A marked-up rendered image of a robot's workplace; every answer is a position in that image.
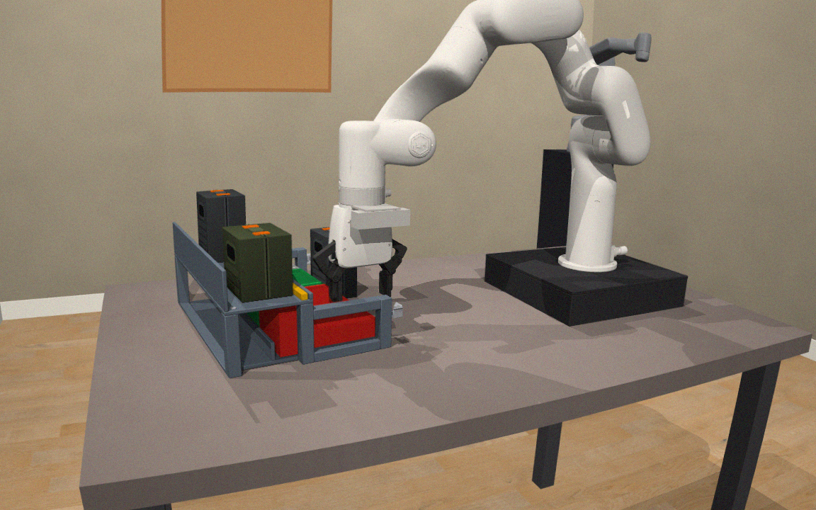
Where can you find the yellow flat bar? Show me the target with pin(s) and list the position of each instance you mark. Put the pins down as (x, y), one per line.
(299, 292)

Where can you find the olive green case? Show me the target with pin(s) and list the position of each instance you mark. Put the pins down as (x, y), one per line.
(258, 261)

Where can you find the red bin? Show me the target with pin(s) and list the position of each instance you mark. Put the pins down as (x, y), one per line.
(281, 325)

